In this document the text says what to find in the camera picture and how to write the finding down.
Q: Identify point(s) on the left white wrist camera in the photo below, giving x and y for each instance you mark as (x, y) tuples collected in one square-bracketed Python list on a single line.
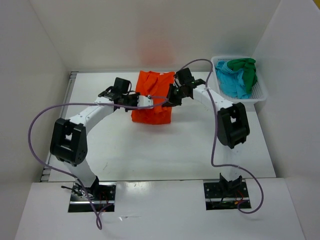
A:
[(145, 102)]

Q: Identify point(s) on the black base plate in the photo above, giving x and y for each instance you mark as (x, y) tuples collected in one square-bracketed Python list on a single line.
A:
[(103, 199), (215, 199)]

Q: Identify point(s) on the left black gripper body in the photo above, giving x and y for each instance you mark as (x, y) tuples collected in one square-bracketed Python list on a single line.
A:
[(130, 100)]

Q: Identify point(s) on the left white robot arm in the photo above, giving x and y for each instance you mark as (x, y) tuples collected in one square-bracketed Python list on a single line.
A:
[(69, 139)]

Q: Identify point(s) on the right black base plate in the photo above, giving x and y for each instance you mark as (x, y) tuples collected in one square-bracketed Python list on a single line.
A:
[(215, 199)]

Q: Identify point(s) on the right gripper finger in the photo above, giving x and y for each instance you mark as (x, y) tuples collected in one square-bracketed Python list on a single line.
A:
[(171, 95), (172, 103)]

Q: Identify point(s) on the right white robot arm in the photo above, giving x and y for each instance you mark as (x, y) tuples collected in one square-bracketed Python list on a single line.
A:
[(231, 126)]

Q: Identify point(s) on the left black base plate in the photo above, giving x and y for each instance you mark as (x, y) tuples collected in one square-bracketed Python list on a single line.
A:
[(103, 199)]

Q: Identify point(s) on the green t-shirt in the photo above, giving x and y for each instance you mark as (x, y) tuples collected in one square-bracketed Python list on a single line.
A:
[(249, 76)]

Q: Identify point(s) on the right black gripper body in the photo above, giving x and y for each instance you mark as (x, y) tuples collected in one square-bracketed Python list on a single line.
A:
[(180, 92)]

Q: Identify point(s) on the light blue t-shirt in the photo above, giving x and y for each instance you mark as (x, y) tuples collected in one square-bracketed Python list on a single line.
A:
[(231, 82)]

